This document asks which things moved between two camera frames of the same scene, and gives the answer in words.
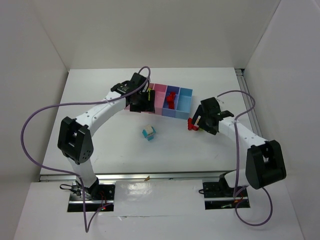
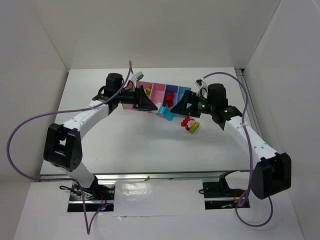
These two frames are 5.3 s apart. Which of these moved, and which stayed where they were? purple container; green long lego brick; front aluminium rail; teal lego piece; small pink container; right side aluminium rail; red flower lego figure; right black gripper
Moved: red flower lego figure; right black gripper; teal lego piece
Stayed: small pink container; front aluminium rail; right side aluminium rail; green long lego brick; purple container
